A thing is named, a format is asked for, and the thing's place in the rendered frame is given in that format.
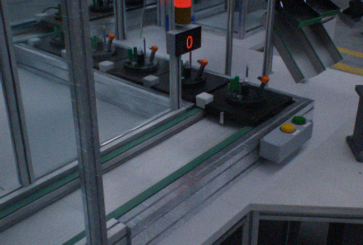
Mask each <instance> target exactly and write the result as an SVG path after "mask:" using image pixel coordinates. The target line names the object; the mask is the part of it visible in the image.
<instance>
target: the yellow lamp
mask: <svg viewBox="0 0 363 245"><path fill-rule="evenodd" d="M175 23H176V24H189V23H191V7H186V8H180V7H175Z"/></svg>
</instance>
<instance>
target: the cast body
mask: <svg viewBox="0 0 363 245"><path fill-rule="evenodd" d="M338 16H339V19H340V20H341V21H342V22H344V23H345V24H346V25H347V26H348V27H349V28H350V29H354V28H358V27H359V25H360V24H361V22H362V20H361V19H360V17H359V18H354V19H353V18H352V16H350V15H345V14H343V11H342V10H340V11H339V13H338Z"/></svg>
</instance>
